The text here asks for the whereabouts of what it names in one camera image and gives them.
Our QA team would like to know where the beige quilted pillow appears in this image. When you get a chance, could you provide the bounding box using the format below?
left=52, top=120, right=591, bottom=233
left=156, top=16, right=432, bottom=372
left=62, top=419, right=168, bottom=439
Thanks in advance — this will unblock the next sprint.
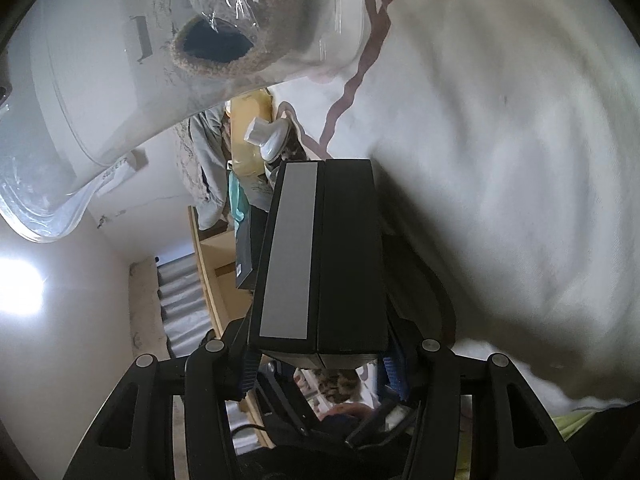
left=172, top=120, right=211, bottom=206

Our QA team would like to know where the white bottle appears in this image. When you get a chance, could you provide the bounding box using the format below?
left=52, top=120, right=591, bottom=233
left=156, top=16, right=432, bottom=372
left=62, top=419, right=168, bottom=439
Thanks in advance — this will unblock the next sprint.
left=244, top=116, right=291, bottom=163

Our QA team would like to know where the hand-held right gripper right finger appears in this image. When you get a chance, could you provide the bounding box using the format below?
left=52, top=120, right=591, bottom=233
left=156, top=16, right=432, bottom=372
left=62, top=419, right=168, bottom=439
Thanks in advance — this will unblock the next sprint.
left=381, top=310, right=578, bottom=480

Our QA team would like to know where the grey curtain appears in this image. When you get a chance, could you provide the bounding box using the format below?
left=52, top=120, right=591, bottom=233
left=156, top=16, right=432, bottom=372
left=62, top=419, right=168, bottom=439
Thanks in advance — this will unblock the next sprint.
left=155, top=255, right=221, bottom=358

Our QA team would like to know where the ceiling light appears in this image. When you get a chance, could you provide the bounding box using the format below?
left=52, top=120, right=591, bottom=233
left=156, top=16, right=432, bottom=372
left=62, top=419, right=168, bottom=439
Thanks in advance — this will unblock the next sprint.
left=0, top=255, right=48, bottom=316

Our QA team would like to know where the crinkled clear plastic bag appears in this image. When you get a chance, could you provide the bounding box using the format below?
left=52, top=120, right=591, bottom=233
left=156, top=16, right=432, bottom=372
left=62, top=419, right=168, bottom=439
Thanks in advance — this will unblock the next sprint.
left=185, top=0, right=261, bottom=36

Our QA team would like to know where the dark grey box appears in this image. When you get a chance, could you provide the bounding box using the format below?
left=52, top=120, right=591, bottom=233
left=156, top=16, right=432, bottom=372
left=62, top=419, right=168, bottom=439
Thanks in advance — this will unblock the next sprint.
left=235, top=205, right=271, bottom=291

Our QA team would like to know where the clear plastic storage bin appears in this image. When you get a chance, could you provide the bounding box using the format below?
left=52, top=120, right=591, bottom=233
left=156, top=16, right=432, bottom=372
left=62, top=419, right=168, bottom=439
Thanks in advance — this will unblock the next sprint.
left=0, top=0, right=396, bottom=243

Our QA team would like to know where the beige curtain valance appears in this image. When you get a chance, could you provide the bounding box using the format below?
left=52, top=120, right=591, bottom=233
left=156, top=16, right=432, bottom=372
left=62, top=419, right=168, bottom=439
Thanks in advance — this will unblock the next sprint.
left=129, top=257, right=171, bottom=361

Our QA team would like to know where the white hanging pouch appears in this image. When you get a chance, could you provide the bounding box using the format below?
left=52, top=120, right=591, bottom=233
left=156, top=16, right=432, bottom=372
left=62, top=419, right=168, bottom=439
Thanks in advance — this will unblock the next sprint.
left=95, top=152, right=148, bottom=196

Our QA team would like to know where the black box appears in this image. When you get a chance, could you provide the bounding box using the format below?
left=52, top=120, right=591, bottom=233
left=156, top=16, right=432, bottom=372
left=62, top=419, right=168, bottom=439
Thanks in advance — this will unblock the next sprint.
left=248, top=158, right=390, bottom=368

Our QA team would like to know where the wooden bedside shelf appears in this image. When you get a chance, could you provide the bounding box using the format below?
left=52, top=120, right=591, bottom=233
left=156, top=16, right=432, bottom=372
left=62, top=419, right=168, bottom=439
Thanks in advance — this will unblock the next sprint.
left=187, top=205, right=276, bottom=448

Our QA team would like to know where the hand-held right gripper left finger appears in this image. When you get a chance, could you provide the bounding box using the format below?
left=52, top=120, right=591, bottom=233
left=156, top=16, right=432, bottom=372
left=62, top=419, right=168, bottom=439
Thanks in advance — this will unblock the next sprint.
left=62, top=317, right=262, bottom=480

